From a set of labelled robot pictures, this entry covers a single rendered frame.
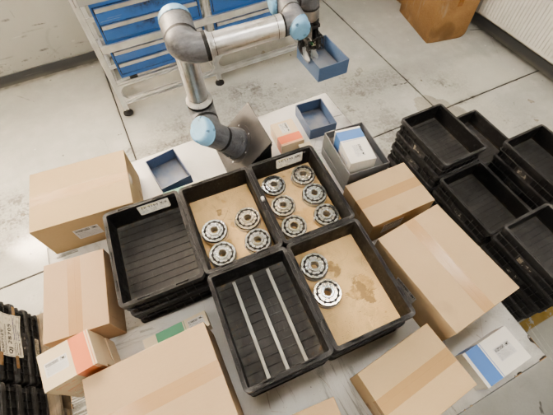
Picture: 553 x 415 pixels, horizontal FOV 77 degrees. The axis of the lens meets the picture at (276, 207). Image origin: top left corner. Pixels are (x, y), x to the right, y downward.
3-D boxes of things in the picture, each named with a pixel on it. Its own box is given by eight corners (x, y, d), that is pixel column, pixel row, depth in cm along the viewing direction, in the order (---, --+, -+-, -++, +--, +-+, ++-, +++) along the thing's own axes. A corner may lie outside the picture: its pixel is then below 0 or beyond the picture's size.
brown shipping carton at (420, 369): (390, 442, 115) (404, 445, 102) (349, 379, 125) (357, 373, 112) (456, 389, 123) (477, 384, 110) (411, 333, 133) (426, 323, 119)
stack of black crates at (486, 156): (428, 146, 254) (440, 123, 234) (461, 132, 260) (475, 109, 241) (467, 187, 235) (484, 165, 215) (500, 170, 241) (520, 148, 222)
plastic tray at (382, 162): (323, 139, 172) (324, 132, 167) (360, 128, 175) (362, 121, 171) (348, 181, 158) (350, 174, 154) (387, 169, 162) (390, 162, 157)
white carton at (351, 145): (332, 144, 169) (335, 131, 162) (355, 138, 171) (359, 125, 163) (347, 176, 159) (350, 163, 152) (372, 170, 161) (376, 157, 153)
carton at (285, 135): (270, 134, 187) (270, 124, 181) (290, 128, 190) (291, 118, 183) (281, 156, 179) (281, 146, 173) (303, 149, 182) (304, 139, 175)
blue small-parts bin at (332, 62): (296, 57, 163) (297, 43, 157) (324, 48, 167) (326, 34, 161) (318, 82, 154) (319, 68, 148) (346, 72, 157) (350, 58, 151)
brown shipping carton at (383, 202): (365, 244, 153) (373, 226, 139) (340, 205, 163) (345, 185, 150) (421, 218, 159) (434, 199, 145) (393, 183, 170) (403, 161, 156)
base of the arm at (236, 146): (221, 146, 174) (206, 140, 166) (239, 122, 168) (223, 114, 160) (234, 165, 166) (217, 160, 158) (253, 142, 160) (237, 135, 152)
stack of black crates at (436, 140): (382, 166, 245) (400, 118, 207) (416, 151, 251) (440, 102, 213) (418, 210, 226) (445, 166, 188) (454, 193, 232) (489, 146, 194)
